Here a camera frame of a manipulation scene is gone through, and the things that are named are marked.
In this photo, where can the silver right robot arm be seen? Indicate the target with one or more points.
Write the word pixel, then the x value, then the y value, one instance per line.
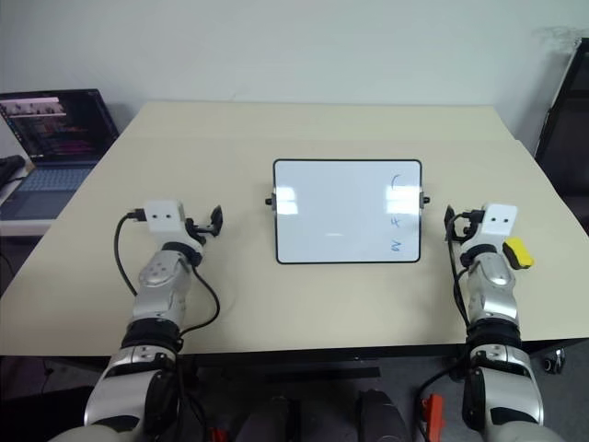
pixel 494 285

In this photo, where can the open blue laptop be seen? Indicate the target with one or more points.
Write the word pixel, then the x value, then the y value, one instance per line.
pixel 55 133

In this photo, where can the red clamp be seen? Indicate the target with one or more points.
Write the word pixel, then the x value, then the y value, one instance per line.
pixel 433 410

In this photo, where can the dark rounded shape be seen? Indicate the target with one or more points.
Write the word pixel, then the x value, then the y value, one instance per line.
pixel 382 416

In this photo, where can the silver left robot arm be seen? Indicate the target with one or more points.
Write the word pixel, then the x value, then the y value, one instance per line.
pixel 158 276

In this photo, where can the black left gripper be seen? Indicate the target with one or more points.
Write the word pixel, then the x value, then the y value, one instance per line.
pixel 197 229

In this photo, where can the yellow and black eraser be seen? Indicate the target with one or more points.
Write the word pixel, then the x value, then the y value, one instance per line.
pixel 520 252

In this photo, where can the black table frame bar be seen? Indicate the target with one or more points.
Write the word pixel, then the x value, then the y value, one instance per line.
pixel 322 373

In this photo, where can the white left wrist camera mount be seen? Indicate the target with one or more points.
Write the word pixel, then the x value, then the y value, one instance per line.
pixel 163 220

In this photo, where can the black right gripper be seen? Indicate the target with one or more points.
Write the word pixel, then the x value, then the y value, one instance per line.
pixel 467 225

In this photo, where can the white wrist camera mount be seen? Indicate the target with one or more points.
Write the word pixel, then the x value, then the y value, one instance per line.
pixel 499 221
pixel 163 220

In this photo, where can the black bag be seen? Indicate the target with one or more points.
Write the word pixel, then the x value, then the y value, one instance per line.
pixel 9 170

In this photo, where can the black-framed small whiteboard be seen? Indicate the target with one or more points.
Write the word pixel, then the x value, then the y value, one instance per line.
pixel 345 212

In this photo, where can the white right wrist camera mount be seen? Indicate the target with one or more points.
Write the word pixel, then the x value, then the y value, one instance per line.
pixel 499 221

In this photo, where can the black caster wheel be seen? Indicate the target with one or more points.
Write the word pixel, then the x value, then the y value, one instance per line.
pixel 553 360

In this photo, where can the black shelf frame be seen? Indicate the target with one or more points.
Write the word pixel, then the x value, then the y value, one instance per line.
pixel 563 119

